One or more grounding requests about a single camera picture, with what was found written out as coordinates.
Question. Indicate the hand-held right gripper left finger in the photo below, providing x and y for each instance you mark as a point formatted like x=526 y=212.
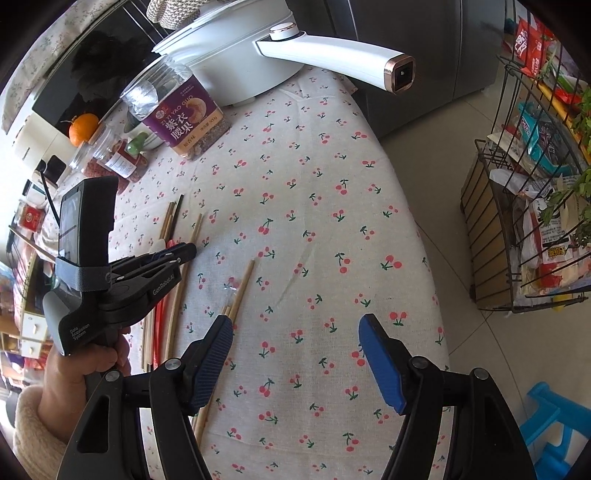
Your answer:
x=212 y=360

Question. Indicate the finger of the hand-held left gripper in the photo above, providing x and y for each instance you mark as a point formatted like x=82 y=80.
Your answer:
x=178 y=251
x=161 y=268

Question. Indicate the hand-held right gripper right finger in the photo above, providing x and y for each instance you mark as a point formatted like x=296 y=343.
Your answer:
x=381 y=364

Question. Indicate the pile of wooden chopsticks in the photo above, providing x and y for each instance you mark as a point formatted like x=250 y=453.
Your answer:
x=176 y=323

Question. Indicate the light wooden chopstick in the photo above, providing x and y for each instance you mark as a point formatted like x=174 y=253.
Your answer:
x=244 y=286
x=227 y=310

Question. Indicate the person's left forearm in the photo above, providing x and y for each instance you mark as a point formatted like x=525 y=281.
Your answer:
x=34 y=434

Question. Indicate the person's left hand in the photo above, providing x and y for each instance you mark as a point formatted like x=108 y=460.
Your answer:
x=69 y=378

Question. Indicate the red plastic wrapper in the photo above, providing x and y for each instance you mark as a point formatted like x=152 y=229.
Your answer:
x=159 y=323

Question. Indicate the red label nut jar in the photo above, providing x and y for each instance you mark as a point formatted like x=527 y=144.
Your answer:
x=31 y=216

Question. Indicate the spice jar with red contents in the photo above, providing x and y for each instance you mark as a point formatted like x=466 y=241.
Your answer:
x=94 y=170

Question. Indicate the clear plastic wrapper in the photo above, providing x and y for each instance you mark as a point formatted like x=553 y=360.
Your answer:
x=232 y=287

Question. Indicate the glass jar with wooden lid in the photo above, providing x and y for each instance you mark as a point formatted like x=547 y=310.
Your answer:
x=87 y=154

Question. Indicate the spice jar with white label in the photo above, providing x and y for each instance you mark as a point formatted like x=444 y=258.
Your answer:
x=125 y=159

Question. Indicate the white air fryer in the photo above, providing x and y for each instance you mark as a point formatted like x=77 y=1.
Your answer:
x=37 y=143

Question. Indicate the orange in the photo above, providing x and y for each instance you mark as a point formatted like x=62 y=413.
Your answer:
x=84 y=129

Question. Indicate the white drawer box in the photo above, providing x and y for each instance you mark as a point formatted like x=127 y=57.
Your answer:
x=34 y=330

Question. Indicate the white bowl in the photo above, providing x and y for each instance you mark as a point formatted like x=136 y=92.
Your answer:
x=147 y=136

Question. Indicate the cherry print tablecloth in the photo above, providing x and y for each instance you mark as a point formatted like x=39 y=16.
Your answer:
x=300 y=184

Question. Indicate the black microwave oven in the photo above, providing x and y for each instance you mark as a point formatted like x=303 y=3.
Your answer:
x=106 y=60

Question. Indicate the blue plastic stool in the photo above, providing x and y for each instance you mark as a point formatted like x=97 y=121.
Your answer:
x=549 y=429

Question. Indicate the floral cloth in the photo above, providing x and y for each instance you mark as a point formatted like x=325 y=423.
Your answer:
x=51 y=46

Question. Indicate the white electric pot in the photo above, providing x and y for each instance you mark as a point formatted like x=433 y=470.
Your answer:
x=221 y=55

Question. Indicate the woven basket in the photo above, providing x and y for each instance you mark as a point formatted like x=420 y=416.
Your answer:
x=173 y=7

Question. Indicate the green leafy vegetables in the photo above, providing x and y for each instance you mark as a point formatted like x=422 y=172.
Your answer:
x=565 y=198

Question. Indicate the heap of snack packets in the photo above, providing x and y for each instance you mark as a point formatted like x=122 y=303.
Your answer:
x=535 y=129

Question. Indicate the grey refrigerator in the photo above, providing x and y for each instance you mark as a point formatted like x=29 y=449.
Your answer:
x=392 y=27

